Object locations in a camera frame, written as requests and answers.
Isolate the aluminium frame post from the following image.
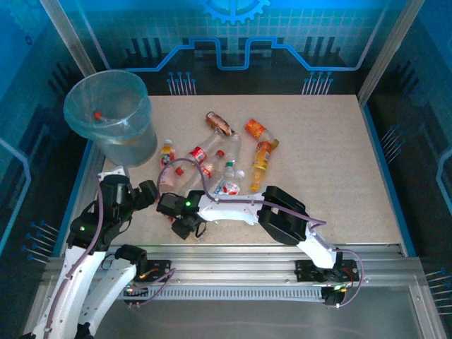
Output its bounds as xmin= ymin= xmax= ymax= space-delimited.
xmin=38 ymin=0 xmax=110 ymax=77
xmin=356 ymin=0 xmax=425 ymax=106

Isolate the translucent plastic bin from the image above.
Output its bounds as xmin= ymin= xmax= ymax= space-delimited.
xmin=63 ymin=69 xmax=159 ymax=169

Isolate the grey slotted cable duct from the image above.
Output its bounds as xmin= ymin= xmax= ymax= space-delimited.
xmin=56 ymin=285 xmax=328 ymax=302

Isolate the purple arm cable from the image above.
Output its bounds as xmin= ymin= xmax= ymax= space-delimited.
xmin=45 ymin=183 xmax=177 ymax=339
xmin=157 ymin=157 xmax=364 ymax=308

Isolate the pink peach tea bottle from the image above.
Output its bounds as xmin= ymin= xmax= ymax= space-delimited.
xmin=157 ymin=138 xmax=177 ymax=188

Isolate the aluminium extrusion rail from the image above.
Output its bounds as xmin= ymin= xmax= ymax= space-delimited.
xmin=42 ymin=242 xmax=428 ymax=287

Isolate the clear bottle green label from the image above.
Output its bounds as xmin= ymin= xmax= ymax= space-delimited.
xmin=220 ymin=131 xmax=244 ymax=170

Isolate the grey metal panel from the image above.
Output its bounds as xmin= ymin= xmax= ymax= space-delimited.
xmin=20 ymin=284 xmax=448 ymax=339

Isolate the cola bottle plain red label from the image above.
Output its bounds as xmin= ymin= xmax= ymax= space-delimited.
xmin=175 ymin=131 xmax=230 ymax=177

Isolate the cola bottle flower label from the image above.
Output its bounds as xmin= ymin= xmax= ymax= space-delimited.
xmin=183 ymin=149 xmax=226 ymax=194

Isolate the orange label juice bottle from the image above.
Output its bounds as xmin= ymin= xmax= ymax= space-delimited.
xmin=244 ymin=118 xmax=280 ymax=148

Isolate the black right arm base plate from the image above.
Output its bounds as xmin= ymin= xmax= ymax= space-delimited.
xmin=295 ymin=259 xmax=360 ymax=283

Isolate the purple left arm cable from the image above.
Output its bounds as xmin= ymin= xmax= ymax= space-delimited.
xmin=45 ymin=183 xmax=177 ymax=339

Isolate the yellow juice bottle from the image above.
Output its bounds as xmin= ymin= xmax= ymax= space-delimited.
xmin=249 ymin=141 xmax=273 ymax=193

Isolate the blue plastic bin liner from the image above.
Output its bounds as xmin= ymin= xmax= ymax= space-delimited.
xmin=63 ymin=69 xmax=153 ymax=141

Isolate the black controller module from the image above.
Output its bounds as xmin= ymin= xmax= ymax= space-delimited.
xmin=323 ymin=284 xmax=349 ymax=307

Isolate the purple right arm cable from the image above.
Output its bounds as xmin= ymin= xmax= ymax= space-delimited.
xmin=157 ymin=157 xmax=364 ymax=308

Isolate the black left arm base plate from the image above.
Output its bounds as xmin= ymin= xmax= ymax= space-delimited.
xmin=143 ymin=259 xmax=172 ymax=283

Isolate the brown label plastic bottle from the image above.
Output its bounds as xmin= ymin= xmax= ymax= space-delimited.
xmin=205 ymin=111 xmax=237 ymax=138

